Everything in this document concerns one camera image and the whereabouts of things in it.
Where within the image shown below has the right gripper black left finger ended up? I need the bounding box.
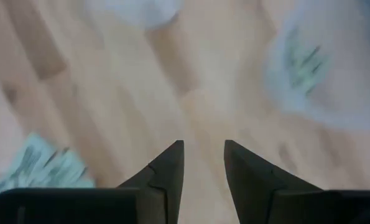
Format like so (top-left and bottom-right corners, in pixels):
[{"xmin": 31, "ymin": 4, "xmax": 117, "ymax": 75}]
[{"xmin": 0, "ymin": 139, "xmax": 185, "ymax": 224}]

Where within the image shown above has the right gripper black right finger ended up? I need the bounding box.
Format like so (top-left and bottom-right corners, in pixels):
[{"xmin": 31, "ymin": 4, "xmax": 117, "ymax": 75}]
[{"xmin": 223, "ymin": 139, "xmax": 370, "ymax": 224}]

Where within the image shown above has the green patterned cloth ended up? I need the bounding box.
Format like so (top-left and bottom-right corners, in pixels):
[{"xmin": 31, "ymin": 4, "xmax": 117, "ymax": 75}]
[{"xmin": 0, "ymin": 132, "xmax": 96, "ymax": 200}]

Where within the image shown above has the pale green paper packet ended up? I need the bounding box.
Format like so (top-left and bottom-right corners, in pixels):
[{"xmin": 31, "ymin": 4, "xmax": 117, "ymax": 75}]
[{"xmin": 282, "ymin": 26, "xmax": 331, "ymax": 99}]

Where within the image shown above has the clear plastic container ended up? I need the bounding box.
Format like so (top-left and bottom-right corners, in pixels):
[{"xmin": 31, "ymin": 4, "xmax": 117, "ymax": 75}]
[
  {"xmin": 264, "ymin": 0, "xmax": 370, "ymax": 133},
  {"xmin": 83, "ymin": 0, "xmax": 185, "ymax": 31}
]

